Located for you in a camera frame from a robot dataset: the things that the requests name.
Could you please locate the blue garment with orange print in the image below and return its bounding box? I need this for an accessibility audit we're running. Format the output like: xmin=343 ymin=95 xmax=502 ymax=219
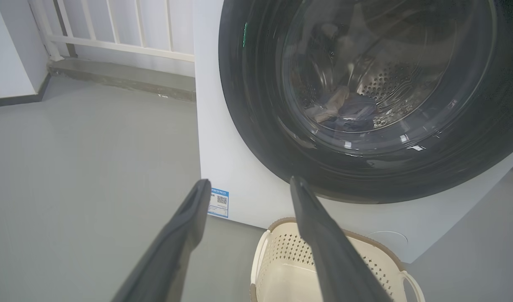
xmin=324 ymin=93 xmax=381 ymax=133

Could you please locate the perforated steel washer drum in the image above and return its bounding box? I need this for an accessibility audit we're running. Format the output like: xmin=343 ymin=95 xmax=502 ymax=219
xmin=284 ymin=0 xmax=498 ymax=135

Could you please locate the round white filter cover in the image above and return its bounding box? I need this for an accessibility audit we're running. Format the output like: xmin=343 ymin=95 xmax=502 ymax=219
xmin=365 ymin=231 xmax=408 ymax=252

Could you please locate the tan garment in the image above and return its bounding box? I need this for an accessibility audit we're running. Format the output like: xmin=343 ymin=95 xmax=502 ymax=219
xmin=305 ymin=86 xmax=350 ymax=123

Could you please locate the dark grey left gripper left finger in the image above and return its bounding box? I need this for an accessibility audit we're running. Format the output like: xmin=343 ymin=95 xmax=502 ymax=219
xmin=112 ymin=179 xmax=212 ymax=302

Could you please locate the blue energy label sticker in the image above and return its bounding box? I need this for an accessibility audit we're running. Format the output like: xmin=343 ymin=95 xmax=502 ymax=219
xmin=207 ymin=187 xmax=230 ymax=219

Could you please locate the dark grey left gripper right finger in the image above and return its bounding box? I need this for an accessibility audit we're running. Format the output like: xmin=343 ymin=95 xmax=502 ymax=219
xmin=289 ymin=176 xmax=393 ymax=302

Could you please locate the cream perforated laundry basket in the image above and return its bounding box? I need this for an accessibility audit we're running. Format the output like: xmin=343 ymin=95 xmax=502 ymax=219
xmin=250 ymin=217 xmax=425 ymax=302

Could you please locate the round dark glass washer door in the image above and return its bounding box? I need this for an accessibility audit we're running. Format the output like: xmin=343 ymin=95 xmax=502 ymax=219
xmin=218 ymin=0 xmax=513 ymax=205

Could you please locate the white front-load washing machine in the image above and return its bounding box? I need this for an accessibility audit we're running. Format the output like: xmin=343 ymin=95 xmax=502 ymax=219
xmin=192 ymin=0 xmax=513 ymax=264

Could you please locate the white metal railing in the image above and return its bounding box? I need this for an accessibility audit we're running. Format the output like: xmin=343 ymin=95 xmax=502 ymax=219
xmin=28 ymin=0 xmax=195 ymax=62

